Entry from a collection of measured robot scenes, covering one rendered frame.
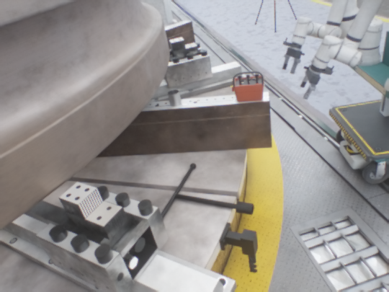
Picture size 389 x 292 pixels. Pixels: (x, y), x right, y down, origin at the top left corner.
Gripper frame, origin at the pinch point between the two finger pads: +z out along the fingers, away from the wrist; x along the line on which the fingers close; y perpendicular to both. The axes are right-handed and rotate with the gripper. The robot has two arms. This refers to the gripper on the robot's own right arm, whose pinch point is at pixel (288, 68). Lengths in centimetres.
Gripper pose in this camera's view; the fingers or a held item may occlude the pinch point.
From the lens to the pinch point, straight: 242.4
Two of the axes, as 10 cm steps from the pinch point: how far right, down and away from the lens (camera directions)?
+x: -2.0, -4.2, 8.8
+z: -2.3, 9.0, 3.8
